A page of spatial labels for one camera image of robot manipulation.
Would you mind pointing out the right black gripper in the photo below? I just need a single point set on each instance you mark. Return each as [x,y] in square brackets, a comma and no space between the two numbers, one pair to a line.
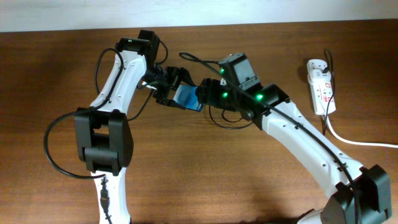
[209,95]

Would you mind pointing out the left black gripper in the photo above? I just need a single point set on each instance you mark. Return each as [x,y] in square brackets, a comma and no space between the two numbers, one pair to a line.
[176,72]

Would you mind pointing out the blue Samsung Galaxy smartphone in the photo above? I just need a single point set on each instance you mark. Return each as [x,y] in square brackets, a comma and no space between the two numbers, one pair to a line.
[187,98]

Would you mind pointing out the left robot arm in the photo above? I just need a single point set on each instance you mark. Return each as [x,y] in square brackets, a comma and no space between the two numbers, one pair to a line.
[103,135]

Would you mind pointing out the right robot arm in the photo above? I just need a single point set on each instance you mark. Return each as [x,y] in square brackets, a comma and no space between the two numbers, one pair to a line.
[355,194]

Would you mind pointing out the white USB charger adapter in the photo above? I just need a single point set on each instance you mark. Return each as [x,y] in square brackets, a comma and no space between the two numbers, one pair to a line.
[316,69]

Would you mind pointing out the white power strip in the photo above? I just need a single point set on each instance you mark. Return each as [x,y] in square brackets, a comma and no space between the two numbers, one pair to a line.
[321,90]

